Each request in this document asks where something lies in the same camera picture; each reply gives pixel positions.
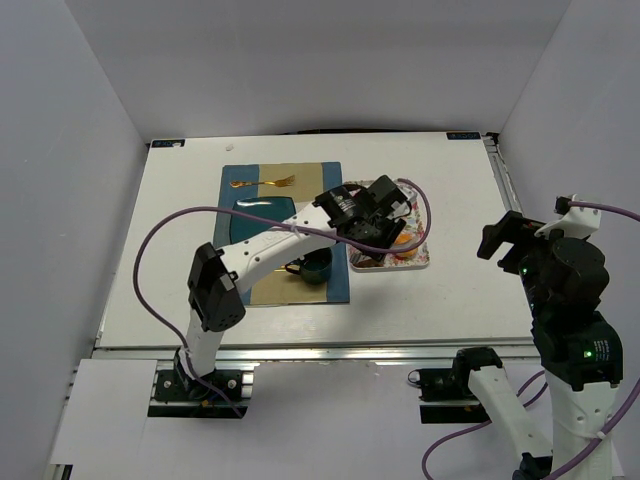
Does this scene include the round orange bun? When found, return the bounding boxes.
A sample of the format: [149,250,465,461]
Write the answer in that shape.
[392,232,419,259]

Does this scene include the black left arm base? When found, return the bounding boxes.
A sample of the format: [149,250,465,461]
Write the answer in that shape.
[152,369,251,405]

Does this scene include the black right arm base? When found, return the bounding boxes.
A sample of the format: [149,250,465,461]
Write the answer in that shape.
[407,347,503,408]

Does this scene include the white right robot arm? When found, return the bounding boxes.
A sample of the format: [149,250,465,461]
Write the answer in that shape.
[466,211,623,479]

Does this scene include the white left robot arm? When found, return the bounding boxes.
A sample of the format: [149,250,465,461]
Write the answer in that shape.
[174,175,409,392]

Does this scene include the dark teal mug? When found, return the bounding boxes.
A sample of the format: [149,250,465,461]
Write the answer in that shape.
[286,248,333,286]

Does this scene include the blue beige placemat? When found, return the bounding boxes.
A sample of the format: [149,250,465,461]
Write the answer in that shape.
[218,162,350,307]

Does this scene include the gold spoon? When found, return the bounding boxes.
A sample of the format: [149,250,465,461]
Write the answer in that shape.
[276,265,300,275]

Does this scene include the gold fork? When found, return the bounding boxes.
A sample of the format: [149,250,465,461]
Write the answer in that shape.
[229,175,296,188]

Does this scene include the blue table label right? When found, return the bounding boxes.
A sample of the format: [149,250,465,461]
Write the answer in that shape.
[446,131,482,141]

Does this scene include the blue table label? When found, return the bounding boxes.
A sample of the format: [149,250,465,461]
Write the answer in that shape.
[446,131,482,141]
[150,139,186,148]

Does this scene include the teal square plate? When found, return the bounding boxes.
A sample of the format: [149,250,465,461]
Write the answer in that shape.
[228,195,299,249]

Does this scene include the blue table label left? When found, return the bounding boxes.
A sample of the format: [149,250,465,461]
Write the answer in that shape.
[150,139,186,148]

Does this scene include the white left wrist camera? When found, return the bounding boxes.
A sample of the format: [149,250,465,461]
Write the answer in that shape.
[394,183,416,218]

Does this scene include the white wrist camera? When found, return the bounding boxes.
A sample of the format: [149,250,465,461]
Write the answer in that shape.
[394,183,416,218]
[534,194,601,240]

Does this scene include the aluminium side rail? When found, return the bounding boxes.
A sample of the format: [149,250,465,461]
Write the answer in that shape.
[482,132,522,212]

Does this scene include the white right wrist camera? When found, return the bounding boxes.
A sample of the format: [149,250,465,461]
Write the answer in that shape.
[534,194,601,240]

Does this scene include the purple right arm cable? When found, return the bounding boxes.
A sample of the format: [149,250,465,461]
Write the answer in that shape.
[422,199,640,480]

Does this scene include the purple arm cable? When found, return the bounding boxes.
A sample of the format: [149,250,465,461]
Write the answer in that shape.
[132,177,434,419]
[422,199,640,480]

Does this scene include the aluminium front rail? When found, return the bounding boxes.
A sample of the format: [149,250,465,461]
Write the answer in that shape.
[91,341,539,364]

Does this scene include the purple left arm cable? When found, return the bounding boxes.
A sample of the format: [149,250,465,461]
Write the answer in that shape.
[132,177,434,419]

